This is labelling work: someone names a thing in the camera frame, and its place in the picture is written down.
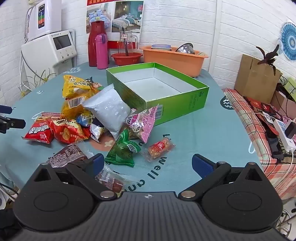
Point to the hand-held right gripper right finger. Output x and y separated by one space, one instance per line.
201 165

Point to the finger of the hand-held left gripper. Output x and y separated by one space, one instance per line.
13 124
5 109

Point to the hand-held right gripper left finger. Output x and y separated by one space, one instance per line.
98 162

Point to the green snack packet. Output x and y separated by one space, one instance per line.
120 153

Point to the clear red candy packet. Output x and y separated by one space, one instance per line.
113 182

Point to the red snack packet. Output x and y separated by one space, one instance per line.
38 132

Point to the silver brown snack packet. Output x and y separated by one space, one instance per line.
97 132

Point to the red orange chip packet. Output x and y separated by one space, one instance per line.
67 132

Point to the small blue snack packet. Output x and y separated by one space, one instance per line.
84 120

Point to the clear red sausage packet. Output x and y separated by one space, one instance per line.
159 148

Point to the yellow bread packet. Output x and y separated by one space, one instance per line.
71 109

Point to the pink snack packet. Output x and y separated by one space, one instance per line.
144 122

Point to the green cardboard box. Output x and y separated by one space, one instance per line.
175 104

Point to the yellow snack packet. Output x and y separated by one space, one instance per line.
76 85

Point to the orange cartoon snack packet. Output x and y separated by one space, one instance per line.
96 86

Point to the teal printed tablecloth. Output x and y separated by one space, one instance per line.
208 139

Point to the thin-leaf plant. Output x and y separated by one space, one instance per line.
37 78

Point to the white appliance with screen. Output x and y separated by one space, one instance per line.
39 53

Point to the patterned bed cloth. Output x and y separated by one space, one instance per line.
247 115

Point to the black pouch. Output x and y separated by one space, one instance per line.
275 146

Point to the red printed packet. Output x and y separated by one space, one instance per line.
261 106

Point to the white power strip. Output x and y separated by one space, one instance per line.
281 129

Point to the black charger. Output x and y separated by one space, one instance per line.
291 131

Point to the large brown cardboard box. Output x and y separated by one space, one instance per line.
252 78

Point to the small brown cardboard box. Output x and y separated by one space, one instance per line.
282 104

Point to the white water purifier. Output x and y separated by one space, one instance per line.
49 16

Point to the red plastic basket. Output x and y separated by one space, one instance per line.
127 60

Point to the pink bottle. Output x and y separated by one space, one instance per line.
101 55

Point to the orange plastic basin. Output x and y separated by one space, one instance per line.
171 62

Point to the red thermos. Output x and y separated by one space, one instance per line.
92 46

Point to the metal bowl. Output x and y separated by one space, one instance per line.
185 48

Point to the yellow green box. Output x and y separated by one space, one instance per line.
291 87

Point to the glass pitcher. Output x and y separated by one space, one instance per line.
122 44

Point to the blue rimmed plate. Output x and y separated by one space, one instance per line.
161 46

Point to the dark purple plant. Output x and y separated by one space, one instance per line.
269 56

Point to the wall poster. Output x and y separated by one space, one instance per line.
129 18

